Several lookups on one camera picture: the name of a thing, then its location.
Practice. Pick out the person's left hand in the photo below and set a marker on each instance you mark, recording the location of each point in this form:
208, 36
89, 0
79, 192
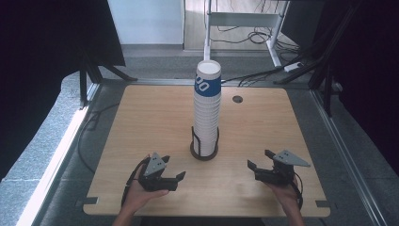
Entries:
136, 196

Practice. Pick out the stack of paper cups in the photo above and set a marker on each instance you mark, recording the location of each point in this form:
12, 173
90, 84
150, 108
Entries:
207, 113

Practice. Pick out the black tripod stand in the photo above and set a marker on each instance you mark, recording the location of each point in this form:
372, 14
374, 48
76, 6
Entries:
91, 70

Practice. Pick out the black metal stand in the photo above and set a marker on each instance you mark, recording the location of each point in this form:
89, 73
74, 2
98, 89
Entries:
326, 59

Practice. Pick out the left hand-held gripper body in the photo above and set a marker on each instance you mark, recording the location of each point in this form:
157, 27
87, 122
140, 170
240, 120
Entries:
155, 164

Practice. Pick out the white metal desk frame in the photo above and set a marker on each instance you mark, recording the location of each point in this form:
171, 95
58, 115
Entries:
241, 19

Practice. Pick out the person's right hand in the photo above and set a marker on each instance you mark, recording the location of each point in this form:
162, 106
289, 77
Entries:
287, 194

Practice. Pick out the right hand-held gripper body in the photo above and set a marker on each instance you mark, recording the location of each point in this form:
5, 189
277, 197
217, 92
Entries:
284, 171

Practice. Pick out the black curtain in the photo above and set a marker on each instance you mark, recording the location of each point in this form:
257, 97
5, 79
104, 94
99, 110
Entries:
373, 69
47, 56

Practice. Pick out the aluminium floor rail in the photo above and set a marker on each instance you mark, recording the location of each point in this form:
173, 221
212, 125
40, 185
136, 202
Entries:
348, 163
53, 169

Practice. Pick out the white power strip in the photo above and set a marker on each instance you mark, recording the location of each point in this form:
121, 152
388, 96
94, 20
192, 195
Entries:
293, 66

